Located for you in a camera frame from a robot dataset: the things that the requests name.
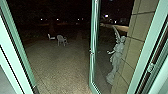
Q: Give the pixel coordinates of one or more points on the green framed glass partition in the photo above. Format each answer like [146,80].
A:
[94,46]

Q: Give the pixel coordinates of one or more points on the white plastic garden chair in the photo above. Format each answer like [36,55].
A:
[61,40]
[51,36]

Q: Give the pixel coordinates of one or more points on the grey stone angel statue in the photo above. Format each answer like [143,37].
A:
[116,56]

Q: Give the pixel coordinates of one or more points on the distant street lamp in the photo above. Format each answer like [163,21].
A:
[106,15]

